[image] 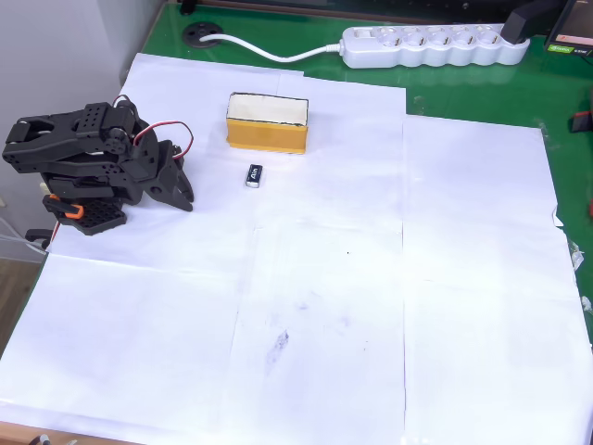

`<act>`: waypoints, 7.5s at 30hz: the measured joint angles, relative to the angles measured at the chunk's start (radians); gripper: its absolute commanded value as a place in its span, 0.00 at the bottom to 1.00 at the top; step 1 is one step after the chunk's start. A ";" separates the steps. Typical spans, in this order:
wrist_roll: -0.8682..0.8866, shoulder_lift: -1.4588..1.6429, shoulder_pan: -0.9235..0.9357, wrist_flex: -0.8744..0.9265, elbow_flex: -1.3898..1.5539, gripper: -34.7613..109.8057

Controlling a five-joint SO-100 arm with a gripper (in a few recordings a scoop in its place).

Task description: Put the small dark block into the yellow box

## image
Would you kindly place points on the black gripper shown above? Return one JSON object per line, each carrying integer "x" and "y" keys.
{"x": 163, "y": 184}

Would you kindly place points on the small black white packet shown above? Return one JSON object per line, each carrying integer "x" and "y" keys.
{"x": 255, "y": 176}

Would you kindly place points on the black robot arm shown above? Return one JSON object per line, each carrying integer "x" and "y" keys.
{"x": 69, "y": 157}

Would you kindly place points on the yellow box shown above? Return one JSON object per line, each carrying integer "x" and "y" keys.
{"x": 266, "y": 136}

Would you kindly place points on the white paper sheet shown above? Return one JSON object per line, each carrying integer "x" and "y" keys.
{"x": 352, "y": 162}
{"x": 324, "y": 347}
{"x": 125, "y": 347}
{"x": 185, "y": 92}
{"x": 486, "y": 371}
{"x": 472, "y": 194}

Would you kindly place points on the orange black table clamp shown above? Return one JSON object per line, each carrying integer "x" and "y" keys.
{"x": 71, "y": 212}

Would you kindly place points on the white power strip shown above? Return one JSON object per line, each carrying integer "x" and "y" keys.
{"x": 435, "y": 51}

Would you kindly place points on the black power adapter plug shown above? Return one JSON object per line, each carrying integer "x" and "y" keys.
{"x": 528, "y": 21}

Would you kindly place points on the crumpled clear tape piece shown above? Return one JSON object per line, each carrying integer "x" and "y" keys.
{"x": 576, "y": 255}

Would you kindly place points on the red black small tool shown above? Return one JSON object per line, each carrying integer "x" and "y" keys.
{"x": 581, "y": 121}

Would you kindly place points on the black box green label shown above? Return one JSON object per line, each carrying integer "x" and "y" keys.
{"x": 572, "y": 28}

